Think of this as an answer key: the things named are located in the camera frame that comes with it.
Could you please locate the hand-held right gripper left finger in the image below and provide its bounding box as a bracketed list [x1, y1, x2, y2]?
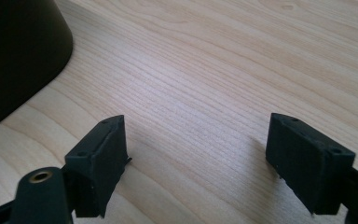
[64, 114, 133, 218]

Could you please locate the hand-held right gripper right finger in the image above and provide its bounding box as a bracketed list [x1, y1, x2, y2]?
[265, 112, 357, 216]

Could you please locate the black storage box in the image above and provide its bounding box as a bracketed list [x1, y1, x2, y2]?
[0, 0, 75, 137]

